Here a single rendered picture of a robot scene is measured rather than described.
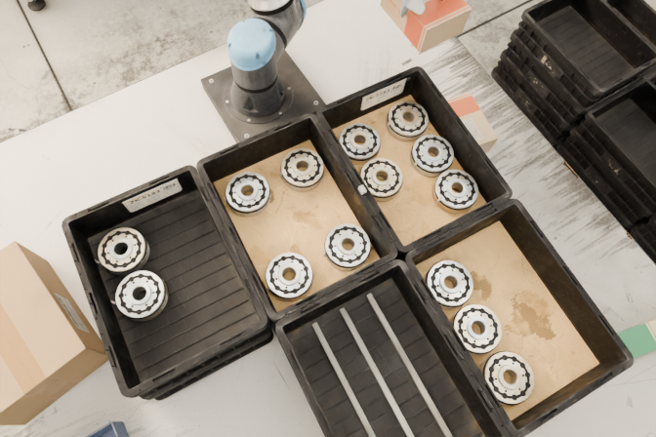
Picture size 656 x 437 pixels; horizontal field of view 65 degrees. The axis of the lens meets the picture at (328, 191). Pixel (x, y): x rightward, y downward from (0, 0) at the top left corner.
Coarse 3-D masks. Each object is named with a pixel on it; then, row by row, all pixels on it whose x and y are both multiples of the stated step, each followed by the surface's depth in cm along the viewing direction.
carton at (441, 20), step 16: (384, 0) 118; (400, 0) 112; (432, 0) 112; (448, 0) 112; (464, 0) 112; (416, 16) 110; (432, 16) 110; (448, 16) 110; (464, 16) 112; (416, 32) 112; (432, 32) 111; (448, 32) 114; (416, 48) 115
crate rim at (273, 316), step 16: (272, 128) 119; (288, 128) 120; (320, 128) 120; (240, 144) 117; (208, 160) 115; (336, 160) 117; (208, 192) 112; (368, 208) 112; (224, 224) 109; (384, 240) 109; (240, 256) 107; (368, 272) 106; (256, 288) 104; (336, 288) 105; (304, 304) 103; (272, 320) 103
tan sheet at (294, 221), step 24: (264, 168) 126; (288, 192) 124; (312, 192) 124; (336, 192) 124; (240, 216) 121; (264, 216) 121; (288, 216) 121; (312, 216) 122; (336, 216) 122; (264, 240) 119; (288, 240) 119; (312, 240) 119; (264, 264) 116; (312, 264) 117; (312, 288) 115
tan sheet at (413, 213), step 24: (408, 96) 136; (360, 120) 133; (384, 120) 133; (408, 120) 133; (384, 144) 130; (408, 144) 130; (360, 168) 127; (408, 168) 128; (456, 168) 128; (408, 192) 125; (456, 192) 125; (408, 216) 123; (432, 216) 123; (456, 216) 123; (408, 240) 120
